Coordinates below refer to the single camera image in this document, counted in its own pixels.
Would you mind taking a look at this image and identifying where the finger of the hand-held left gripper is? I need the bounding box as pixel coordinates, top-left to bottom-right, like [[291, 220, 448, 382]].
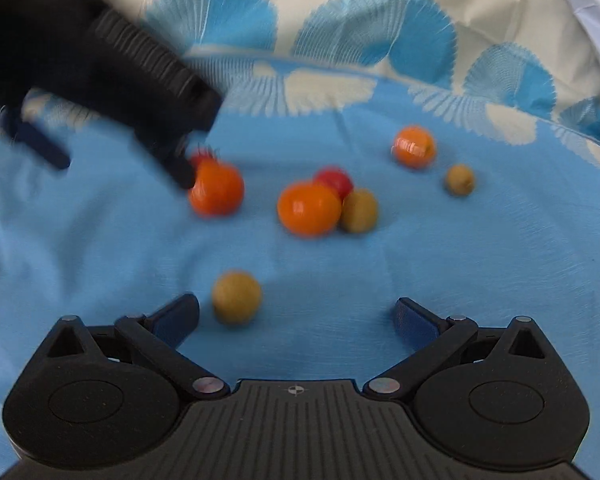
[[0, 106, 72, 172], [131, 129, 199, 192]]

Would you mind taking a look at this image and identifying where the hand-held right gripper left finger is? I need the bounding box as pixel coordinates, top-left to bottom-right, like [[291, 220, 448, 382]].
[[45, 293, 231, 402]]

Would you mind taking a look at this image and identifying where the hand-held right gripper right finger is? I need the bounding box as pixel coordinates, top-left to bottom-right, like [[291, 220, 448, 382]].
[[363, 297, 549, 403]]

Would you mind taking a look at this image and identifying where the red cherry tomato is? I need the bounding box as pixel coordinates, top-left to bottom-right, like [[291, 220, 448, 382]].
[[313, 166, 354, 200], [189, 146, 221, 169]]

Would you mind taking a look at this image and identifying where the small orange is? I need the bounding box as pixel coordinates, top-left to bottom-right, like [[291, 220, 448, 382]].
[[188, 160, 245, 218], [277, 182, 342, 238]]

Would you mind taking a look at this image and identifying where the brown longan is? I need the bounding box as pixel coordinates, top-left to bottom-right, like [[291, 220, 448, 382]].
[[211, 270, 263, 325], [341, 188, 380, 234], [445, 164, 476, 197]]

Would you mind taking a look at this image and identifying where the plastic-wrapped orange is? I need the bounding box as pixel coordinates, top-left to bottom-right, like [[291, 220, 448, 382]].
[[392, 125, 437, 169]]

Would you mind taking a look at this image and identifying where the blue and cream printed blanket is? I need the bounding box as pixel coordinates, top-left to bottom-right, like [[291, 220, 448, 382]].
[[0, 0, 600, 476]]

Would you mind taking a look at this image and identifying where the white cloth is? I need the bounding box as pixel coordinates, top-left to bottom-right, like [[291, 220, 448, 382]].
[[550, 0, 600, 157]]

